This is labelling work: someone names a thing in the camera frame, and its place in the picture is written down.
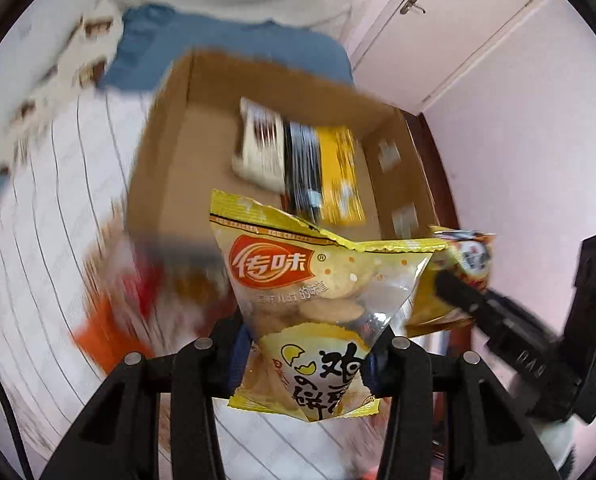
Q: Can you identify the cardboard box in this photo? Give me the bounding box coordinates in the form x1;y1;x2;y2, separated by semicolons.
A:
125;47;461;261

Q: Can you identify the orange snack packet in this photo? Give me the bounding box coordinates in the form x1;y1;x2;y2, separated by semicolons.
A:
73;305;149;376

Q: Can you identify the white door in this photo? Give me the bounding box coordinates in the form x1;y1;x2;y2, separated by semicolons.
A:
350;0;551;112

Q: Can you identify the yellow flat snack packet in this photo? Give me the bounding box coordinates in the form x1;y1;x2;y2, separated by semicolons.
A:
315;127;366;226

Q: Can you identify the dark red snack packet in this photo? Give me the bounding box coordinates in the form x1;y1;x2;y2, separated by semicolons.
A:
123;255;165;317

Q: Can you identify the blue blanket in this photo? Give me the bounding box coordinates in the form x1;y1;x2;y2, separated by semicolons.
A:
98;4;354;97

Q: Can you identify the white printed bed sheet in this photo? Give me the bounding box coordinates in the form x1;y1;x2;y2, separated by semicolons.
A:
0;85;409;480

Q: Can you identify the white brown printed cloth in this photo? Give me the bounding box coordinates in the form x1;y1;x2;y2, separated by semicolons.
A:
2;0;125;173

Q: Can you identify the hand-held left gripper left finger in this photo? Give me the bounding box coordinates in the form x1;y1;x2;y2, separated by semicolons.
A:
38;309;253;480

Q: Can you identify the black cable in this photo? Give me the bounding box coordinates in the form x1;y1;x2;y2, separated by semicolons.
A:
0;335;35;480

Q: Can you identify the person's right hand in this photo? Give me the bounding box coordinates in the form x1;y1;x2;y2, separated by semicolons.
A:
530;410;586;480

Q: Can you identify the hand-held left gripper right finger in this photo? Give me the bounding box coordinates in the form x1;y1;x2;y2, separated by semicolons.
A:
372;329;564;480

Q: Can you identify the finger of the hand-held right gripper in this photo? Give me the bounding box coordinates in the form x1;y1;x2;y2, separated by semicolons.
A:
434;269;510;337

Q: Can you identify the yellow egg cracker packet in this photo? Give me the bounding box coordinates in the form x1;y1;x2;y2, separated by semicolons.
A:
209;189;449;423

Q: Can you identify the yellow cartoon snack packet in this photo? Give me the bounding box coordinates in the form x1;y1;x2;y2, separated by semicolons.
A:
405;227;497;338

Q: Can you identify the white brown snack packet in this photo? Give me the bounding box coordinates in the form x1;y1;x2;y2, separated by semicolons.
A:
232;97;291;193

